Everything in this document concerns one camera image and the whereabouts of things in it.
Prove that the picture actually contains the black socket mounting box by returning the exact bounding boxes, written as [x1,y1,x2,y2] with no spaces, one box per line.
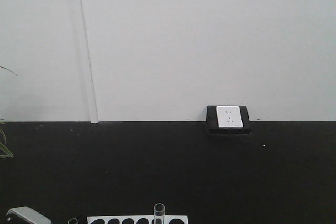
[206,105,251,135]

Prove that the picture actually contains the tall clear test tube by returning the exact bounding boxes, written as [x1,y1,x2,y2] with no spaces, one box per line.
[153,203,165,224]

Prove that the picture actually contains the green plant leaves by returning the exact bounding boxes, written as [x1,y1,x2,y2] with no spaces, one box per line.
[0,66,18,159]

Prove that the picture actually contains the white wall cable conduit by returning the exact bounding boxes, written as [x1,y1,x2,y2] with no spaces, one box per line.
[75,0,99,124]

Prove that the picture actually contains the white test tube rack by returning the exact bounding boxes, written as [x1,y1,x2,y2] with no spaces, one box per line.
[87,215,188,224]

